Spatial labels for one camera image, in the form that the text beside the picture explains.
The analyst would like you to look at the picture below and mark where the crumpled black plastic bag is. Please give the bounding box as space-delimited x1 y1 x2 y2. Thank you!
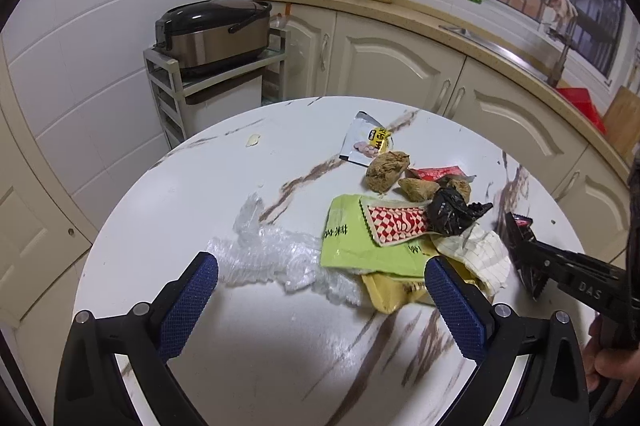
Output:
427 187 493 238

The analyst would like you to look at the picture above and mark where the red sauce sachet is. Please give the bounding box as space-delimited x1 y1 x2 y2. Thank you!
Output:
405 165 477 184

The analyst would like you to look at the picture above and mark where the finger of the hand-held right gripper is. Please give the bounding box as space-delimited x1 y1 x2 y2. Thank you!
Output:
509 238 583 279

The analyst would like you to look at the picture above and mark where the cream panelled door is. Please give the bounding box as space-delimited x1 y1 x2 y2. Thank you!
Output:
0 46 98 327

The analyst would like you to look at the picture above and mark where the small brown crumbly lump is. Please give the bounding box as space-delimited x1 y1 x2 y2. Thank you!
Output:
446 176 473 203
397 177 441 203

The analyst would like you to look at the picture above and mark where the pinkish cloth on faucet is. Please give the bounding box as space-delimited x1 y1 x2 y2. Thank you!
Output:
545 0 578 19

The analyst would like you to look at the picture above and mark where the white storage bin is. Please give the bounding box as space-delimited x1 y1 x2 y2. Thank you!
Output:
185 73 265 137

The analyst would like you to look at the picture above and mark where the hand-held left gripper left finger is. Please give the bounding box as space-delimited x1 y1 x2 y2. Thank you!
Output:
54 252 219 426

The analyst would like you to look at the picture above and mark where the light green snack packet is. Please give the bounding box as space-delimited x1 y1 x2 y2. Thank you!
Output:
320 193 441 279

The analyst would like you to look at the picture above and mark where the black and steel rice cooker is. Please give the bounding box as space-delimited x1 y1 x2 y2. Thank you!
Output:
154 0 273 77

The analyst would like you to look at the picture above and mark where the wooden cutting board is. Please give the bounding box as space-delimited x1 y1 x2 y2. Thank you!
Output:
602 86 640 162

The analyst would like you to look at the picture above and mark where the metal sink faucet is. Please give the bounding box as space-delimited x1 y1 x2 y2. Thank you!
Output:
542 18 581 87

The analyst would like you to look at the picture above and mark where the red plastic basin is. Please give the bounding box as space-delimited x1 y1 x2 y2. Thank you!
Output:
556 87 607 134

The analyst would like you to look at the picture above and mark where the person's right hand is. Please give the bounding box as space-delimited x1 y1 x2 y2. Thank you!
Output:
585 315 640 407

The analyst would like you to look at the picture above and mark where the yellow packet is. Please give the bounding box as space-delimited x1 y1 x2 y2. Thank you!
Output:
361 266 493 314

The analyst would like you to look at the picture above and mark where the grey storage trolley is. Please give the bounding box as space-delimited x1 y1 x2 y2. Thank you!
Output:
143 26 292 152

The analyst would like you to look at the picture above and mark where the white checked wrapper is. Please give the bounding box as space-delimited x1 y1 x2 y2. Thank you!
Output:
431 223 512 297

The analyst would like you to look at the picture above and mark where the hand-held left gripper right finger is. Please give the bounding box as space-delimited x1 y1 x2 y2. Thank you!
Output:
425 256 591 426

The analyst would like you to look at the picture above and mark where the silver snack packet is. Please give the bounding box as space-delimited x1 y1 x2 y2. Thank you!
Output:
339 111 393 167

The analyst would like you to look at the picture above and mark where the beige kitchen countertop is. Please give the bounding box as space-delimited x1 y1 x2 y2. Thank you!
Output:
252 0 633 182

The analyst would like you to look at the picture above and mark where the red white patterned wrapper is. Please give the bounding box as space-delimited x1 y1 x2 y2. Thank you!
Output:
359 198 433 247

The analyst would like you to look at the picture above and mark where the clear plastic wrap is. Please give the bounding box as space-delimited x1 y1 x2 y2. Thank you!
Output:
210 193 366 307

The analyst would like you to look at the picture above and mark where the large brown crumbly lump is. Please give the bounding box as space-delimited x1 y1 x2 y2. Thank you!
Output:
365 150 412 194

